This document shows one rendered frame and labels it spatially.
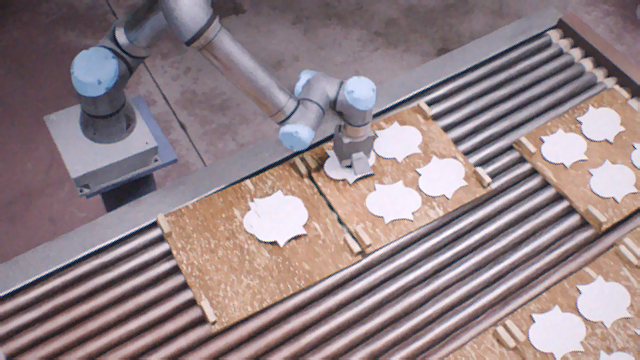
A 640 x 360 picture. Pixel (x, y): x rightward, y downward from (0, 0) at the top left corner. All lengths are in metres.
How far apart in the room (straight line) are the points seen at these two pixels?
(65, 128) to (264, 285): 0.72
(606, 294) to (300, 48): 2.14
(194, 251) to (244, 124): 1.50
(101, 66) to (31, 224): 1.33
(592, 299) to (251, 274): 0.84
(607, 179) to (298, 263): 0.89
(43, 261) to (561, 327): 1.27
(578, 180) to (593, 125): 0.21
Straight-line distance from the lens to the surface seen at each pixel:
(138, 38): 1.85
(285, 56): 3.49
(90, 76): 1.84
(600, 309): 1.86
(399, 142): 1.98
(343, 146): 1.79
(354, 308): 1.73
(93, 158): 1.96
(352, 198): 1.86
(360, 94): 1.66
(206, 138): 3.17
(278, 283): 1.73
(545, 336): 1.78
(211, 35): 1.54
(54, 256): 1.87
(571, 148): 2.11
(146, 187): 2.18
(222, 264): 1.76
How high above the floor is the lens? 2.49
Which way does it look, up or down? 55 degrees down
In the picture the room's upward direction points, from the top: 6 degrees clockwise
